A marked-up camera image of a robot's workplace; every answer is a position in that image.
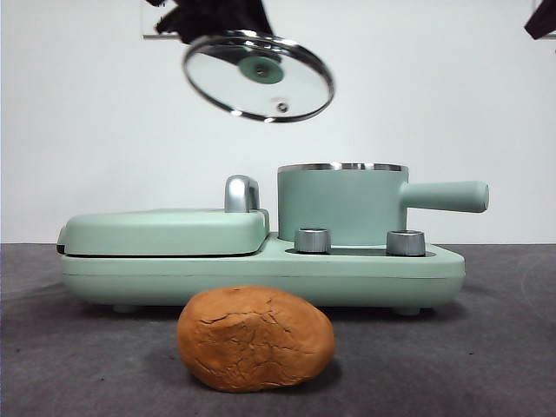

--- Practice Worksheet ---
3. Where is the silver control knob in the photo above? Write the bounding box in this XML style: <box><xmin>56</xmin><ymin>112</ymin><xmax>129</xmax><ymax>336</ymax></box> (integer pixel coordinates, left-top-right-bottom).
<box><xmin>294</xmin><ymin>227</ymin><xmax>332</xmax><ymax>255</ymax></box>
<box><xmin>386</xmin><ymin>229</ymin><xmax>427</xmax><ymax>257</ymax></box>

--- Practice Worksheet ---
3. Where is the mint green steamer pot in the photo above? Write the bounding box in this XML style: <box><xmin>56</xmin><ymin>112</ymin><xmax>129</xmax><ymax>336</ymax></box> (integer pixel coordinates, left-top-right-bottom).
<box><xmin>276</xmin><ymin>162</ymin><xmax>490</xmax><ymax>244</ymax></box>

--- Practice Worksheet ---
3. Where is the brown potato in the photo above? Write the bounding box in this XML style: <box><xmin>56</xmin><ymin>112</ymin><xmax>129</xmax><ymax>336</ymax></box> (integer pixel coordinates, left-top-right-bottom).
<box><xmin>176</xmin><ymin>284</ymin><xmax>337</xmax><ymax>394</ymax></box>

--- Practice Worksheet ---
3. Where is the glass lid with green knob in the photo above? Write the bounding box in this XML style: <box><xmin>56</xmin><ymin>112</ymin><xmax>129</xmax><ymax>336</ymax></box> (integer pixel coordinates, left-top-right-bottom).
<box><xmin>182</xmin><ymin>29</ymin><xmax>336</xmax><ymax>124</ymax></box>

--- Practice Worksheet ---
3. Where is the mint green breakfast machine base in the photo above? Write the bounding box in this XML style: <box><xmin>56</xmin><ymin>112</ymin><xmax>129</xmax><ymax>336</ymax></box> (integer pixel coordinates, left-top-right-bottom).
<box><xmin>59</xmin><ymin>232</ymin><xmax>467</xmax><ymax>316</ymax></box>

